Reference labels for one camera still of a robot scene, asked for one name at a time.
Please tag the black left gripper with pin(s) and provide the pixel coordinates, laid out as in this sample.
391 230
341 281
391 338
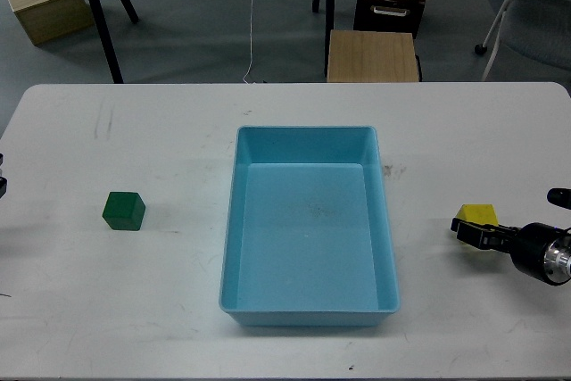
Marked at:
3 180

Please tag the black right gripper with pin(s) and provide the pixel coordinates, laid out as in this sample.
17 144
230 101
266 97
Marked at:
536 249

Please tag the yellow wooden cube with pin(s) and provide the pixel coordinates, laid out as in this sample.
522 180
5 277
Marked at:
479 214

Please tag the green wooden cube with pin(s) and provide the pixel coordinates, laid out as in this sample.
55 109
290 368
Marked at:
124 211

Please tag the light blue plastic tray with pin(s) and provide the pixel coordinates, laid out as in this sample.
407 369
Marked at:
308 239

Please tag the light wooden box on floor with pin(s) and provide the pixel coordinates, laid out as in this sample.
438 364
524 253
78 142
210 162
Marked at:
46 20

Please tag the wooden stool behind table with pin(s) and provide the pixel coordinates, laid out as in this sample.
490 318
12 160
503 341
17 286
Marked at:
371 57

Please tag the grey office chair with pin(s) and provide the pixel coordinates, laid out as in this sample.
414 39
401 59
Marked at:
537 29

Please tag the black drawer cabinet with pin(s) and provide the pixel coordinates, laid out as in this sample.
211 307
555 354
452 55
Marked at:
397 16

